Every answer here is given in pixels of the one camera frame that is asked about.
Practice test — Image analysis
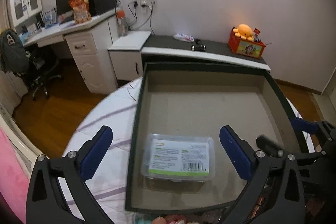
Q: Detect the clear plastic labelled case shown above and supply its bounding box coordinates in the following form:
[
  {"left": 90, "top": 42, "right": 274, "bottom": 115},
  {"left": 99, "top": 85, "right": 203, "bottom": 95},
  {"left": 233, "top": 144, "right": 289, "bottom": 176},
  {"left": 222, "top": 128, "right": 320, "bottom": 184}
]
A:
[{"left": 141, "top": 134, "right": 215, "bottom": 182}]

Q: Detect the person left hand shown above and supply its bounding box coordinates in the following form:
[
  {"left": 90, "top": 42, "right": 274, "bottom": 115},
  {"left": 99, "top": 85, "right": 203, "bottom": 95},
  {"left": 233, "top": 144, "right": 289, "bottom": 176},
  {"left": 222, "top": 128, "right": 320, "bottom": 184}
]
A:
[{"left": 151, "top": 214, "right": 187, "bottom": 224}]

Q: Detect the pink pillow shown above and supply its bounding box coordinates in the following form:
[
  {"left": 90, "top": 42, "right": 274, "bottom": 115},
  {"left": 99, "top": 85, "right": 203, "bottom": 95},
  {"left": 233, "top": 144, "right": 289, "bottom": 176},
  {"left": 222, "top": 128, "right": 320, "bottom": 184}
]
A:
[{"left": 1, "top": 128, "right": 29, "bottom": 223}]

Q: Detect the white striped quilt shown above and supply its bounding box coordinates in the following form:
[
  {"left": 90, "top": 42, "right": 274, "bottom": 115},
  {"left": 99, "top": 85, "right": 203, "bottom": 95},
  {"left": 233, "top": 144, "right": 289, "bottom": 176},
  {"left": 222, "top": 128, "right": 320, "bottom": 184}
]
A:
[{"left": 67, "top": 71, "right": 314, "bottom": 223}]

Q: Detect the red picture storage box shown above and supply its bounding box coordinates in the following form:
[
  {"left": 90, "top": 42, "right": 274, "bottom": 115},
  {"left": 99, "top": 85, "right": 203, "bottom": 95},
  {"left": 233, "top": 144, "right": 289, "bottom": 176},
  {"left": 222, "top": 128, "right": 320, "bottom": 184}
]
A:
[{"left": 228, "top": 30, "right": 266, "bottom": 59}]

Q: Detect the pink box with black rim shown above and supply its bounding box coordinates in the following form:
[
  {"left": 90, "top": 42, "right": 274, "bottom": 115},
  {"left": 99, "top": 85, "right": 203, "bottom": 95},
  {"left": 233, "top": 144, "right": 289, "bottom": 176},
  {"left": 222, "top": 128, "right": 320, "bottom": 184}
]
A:
[{"left": 125, "top": 62, "right": 309, "bottom": 214}]

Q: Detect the orange octopus plush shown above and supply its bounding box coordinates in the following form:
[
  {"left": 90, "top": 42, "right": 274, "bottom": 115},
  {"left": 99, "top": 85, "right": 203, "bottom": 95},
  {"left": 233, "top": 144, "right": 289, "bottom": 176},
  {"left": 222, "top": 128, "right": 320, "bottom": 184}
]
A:
[{"left": 232, "top": 24, "right": 254, "bottom": 42}]

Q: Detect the black white low cabinet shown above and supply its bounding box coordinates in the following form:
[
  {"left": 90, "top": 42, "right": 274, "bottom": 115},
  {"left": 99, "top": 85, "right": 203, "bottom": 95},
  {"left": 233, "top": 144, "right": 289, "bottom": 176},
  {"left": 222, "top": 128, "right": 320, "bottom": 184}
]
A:
[{"left": 141, "top": 35, "right": 271, "bottom": 72}]

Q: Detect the black item on cabinet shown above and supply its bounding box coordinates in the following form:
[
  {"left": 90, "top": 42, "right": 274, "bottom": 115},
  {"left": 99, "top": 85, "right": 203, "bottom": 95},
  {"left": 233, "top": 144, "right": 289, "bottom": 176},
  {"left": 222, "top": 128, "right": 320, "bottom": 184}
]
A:
[{"left": 191, "top": 39, "right": 206, "bottom": 52}]

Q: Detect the black office chair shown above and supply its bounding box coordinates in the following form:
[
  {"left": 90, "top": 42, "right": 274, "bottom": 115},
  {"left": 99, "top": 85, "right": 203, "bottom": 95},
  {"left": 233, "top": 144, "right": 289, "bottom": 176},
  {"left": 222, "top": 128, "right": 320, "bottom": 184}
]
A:
[{"left": 11, "top": 49, "right": 62, "bottom": 101}]

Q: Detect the white packet on cabinet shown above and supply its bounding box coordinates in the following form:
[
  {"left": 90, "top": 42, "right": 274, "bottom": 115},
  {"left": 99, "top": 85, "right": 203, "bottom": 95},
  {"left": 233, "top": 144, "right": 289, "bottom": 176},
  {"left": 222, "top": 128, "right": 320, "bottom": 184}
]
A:
[{"left": 173, "top": 34, "right": 195, "bottom": 43}]

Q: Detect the white desk with drawers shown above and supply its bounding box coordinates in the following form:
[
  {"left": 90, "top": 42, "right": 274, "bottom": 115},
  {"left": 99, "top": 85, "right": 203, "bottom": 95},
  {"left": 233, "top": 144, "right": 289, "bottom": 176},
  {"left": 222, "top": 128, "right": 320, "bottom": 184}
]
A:
[{"left": 23, "top": 9, "right": 119, "bottom": 94}]

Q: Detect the white small side cabinet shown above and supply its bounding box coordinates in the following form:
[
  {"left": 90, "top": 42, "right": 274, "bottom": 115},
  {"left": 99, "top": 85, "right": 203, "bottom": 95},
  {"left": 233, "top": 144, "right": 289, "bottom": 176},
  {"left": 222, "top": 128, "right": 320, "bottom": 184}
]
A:
[{"left": 108, "top": 31, "right": 151, "bottom": 81}]

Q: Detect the orange cap bottle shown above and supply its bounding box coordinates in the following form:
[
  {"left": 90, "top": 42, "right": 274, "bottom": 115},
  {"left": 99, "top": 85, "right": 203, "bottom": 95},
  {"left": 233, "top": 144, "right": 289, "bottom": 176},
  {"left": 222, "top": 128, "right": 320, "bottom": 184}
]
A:
[{"left": 116, "top": 10, "right": 128, "bottom": 36}]

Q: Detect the orange snack bag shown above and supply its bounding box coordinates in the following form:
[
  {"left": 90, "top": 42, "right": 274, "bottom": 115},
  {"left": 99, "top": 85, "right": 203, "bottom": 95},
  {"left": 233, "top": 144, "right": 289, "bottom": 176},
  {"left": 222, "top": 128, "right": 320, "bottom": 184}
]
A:
[{"left": 68, "top": 0, "right": 92, "bottom": 24}]

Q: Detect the white wall power strip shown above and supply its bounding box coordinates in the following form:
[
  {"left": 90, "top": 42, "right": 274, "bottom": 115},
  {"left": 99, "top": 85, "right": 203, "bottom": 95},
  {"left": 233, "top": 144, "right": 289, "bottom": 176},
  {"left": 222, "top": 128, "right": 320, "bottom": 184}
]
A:
[{"left": 130, "top": 0, "right": 158, "bottom": 14}]

